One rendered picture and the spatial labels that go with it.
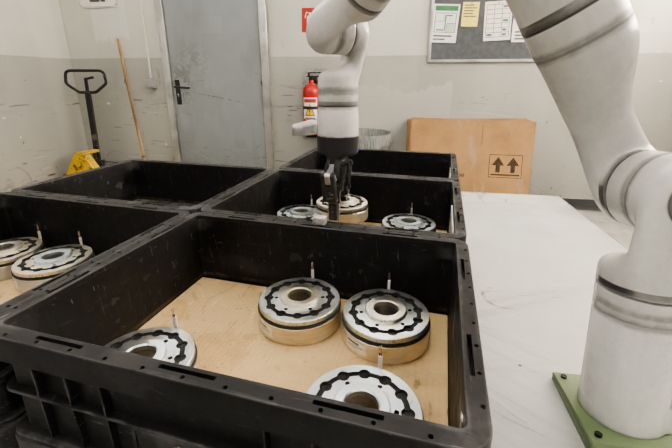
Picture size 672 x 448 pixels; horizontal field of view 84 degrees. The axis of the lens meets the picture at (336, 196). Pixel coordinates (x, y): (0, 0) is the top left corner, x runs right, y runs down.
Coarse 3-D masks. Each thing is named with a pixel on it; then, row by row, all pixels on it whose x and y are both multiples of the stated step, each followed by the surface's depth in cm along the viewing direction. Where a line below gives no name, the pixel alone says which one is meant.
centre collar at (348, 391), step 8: (352, 384) 33; (360, 384) 33; (368, 384) 33; (344, 392) 32; (352, 392) 32; (360, 392) 33; (368, 392) 32; (376, 392) 32; (344, 400) 32; (376, 400) 32; (384, 400) 31; (384, 408) 31
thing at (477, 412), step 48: (144, 240) 47; (432, 240) 47; (0, 336) 30; (48, 336) 30; (96, 384) 28; (144, 384) 26; (192, 384) 25; (240, 384) 25; (480, 384) 25; (288, 432) 24; (336, 432) 23; (384, 432) 22; (432, 432) 22; (480, 432) 22
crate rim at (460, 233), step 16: (272, 176) 80; (352, 176) 80; (368, 176) 79; (384, 176) 78; (240, 192) 68; (208, 208) 59; (336, 224) 52; (352, 224) 52; (464, 224) 52; (464, 240) 49
